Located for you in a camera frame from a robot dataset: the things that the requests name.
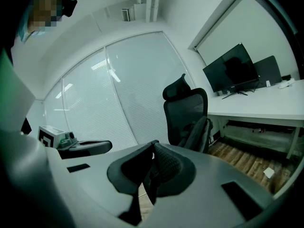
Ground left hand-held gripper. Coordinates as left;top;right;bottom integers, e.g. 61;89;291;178
38;125;113;161

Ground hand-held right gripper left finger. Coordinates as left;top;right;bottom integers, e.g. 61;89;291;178
0;128;159;228

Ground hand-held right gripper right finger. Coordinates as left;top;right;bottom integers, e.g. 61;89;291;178
142;142;274;228

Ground white paper scrap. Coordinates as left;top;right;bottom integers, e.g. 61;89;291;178
263;167;276;180

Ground person's black shirt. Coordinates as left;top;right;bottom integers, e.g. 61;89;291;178
20;117;33;135

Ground black mesh office chair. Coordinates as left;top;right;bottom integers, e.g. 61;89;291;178
162;73;214;154

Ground white office desk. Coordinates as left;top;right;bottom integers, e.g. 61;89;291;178
207;78;304;161

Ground black curved monitor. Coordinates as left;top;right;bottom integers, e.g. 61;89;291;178
202;42;260;100

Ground white ceiling vent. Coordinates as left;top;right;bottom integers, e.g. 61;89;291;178
121;8;131;22

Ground person's head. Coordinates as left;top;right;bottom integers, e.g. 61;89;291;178
28;0;64;33

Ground white roller blind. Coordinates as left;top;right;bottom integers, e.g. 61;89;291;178
193;0;300;82

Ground white ceiling pipes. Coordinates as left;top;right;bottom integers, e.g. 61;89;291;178
133;0;162;23

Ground grey under-desk cable tray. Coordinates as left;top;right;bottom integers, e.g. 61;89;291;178
224;119;298;152

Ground white charger with cable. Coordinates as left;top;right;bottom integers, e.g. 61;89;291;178
278;77;296;89

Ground black head-worn camera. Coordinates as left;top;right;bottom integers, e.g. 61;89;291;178
60;0;78;18

